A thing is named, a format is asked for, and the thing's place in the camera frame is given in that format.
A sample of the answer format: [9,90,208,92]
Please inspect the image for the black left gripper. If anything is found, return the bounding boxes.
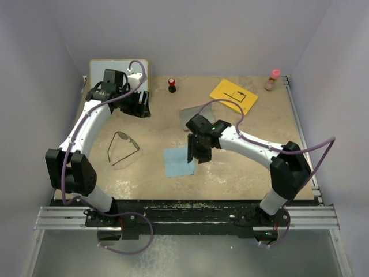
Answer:
[117,86,150,118]

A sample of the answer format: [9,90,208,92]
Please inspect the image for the blue cleaning cloth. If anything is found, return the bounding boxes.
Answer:
[164,147,195,178]

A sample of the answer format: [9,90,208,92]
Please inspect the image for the thin framed sunglasses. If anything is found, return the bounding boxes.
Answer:
[107,131,141,167]

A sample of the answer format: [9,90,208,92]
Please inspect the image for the pink glasses case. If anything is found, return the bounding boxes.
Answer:
[180,103,216,132]

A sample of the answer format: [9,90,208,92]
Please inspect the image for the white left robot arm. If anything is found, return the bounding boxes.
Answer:
[45,68,147,226]

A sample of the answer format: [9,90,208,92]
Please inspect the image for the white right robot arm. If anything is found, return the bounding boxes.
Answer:
[186,114,312,226]

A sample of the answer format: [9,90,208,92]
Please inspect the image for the red and black stamp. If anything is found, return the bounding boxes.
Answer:
[168,78,176,93]

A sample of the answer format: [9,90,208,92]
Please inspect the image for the yellow book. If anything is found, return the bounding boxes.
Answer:
[209,79,258,115]

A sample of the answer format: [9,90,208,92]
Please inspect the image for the small whiteboard on stand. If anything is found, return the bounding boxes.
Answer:
[88,58,149,98]

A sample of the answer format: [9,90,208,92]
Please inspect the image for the pink capped small bottle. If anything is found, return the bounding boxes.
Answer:
[265,69,281,91]

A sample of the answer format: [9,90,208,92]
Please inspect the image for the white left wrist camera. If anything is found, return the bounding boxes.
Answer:
[127,71,145,88]

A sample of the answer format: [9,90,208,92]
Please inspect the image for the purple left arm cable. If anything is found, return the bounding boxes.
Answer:
[62,59,153,254]

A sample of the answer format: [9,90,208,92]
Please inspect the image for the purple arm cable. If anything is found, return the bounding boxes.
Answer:
[198,99,337,249]
[62,59,153,254]

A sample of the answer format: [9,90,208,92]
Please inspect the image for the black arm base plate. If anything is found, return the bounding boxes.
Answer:
[68,200,291,241]

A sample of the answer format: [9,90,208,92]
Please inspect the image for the aluminium rail frame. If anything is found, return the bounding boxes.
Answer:
[33,205,99,231]

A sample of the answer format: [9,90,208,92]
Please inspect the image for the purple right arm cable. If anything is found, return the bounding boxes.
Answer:
[198,99,337,249]

